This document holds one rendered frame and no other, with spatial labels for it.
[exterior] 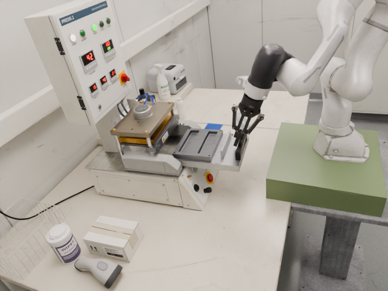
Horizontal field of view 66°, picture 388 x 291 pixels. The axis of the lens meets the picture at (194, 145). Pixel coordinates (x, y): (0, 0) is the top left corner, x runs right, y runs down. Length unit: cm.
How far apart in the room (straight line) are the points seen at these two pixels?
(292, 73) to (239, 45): 260
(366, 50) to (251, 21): 240
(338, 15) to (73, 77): 90
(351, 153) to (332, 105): 23
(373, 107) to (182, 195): 244
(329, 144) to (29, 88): 136
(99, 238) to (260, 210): 65
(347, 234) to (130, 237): 108
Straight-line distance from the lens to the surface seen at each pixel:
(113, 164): 139
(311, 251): 211
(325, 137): 136
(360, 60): 122
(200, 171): 135
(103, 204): 149
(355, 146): 139
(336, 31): 106
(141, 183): 133
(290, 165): 134
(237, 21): 356
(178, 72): 223
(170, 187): 127
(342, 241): 178
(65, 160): 178
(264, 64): 102
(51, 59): 122
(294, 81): 103
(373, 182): 134
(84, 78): 122
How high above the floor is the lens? 170
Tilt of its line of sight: 34 degrees down
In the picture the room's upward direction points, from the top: 10 degrees counter-clockwise
